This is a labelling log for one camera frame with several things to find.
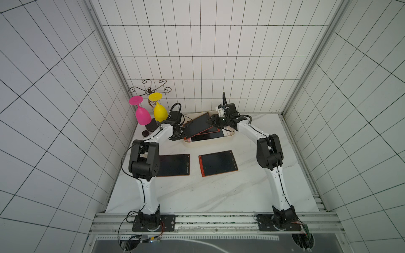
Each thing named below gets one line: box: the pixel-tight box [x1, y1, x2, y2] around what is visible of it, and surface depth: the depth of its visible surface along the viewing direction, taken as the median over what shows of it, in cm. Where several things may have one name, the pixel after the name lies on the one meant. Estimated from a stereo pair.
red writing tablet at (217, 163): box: [198, 149, 239, 178], surface depth 94 cm
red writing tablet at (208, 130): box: [184, 125, 221, 141], surface depth 103 cm
